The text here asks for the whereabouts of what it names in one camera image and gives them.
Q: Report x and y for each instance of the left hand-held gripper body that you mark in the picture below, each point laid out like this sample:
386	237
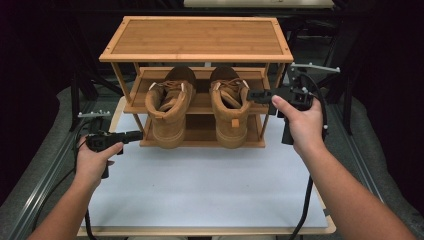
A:
100	140

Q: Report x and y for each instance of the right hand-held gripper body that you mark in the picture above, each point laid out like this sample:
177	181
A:
296	95

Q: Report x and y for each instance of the brown suede boot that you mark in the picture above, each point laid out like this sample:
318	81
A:
168	123
230	120

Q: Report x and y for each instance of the wooden shoe rack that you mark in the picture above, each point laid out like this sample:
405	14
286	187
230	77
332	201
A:
196	36

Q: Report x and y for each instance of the person's left hand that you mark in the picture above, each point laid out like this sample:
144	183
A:
90	166

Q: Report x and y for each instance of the person's right hand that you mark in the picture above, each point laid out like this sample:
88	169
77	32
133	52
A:
306	130

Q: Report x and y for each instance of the black metal stand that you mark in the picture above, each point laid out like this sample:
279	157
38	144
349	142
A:
80	93
345	83

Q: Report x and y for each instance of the white table sheet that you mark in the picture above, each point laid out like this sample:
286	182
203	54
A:
200	186

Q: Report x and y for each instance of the aluminium frame rail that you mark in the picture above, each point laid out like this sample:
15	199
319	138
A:
36	193
356	153

